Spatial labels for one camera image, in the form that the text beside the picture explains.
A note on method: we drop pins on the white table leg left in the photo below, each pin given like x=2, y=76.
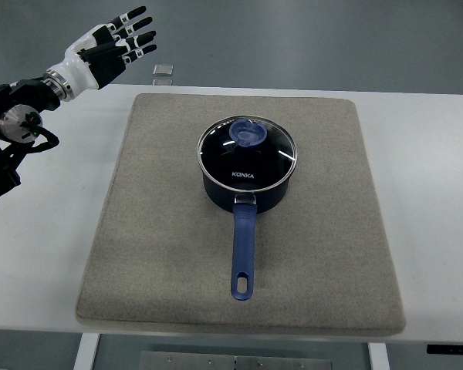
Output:
x=87, y=350

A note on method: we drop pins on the white table leg right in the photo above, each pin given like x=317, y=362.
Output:
x=378, y=356

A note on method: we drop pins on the dark blue saucepan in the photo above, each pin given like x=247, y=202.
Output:
x=245, y=207

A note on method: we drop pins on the beige felt mat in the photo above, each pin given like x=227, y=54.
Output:
x=165, y=257

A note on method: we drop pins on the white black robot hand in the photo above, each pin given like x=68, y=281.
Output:
x=98, y=57

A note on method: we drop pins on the glass lid blue knob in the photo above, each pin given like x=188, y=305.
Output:
x=247, y=153

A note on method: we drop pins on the grey metal base plate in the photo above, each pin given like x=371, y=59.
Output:
x=180, y=360

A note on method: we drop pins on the black table control panel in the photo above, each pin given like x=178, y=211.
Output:
x=444, y=349

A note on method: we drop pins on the white table leg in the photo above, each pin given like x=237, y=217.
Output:
x=378, y=356
x=87, y=350

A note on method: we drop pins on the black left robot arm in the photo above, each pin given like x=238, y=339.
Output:
x=21, y=130

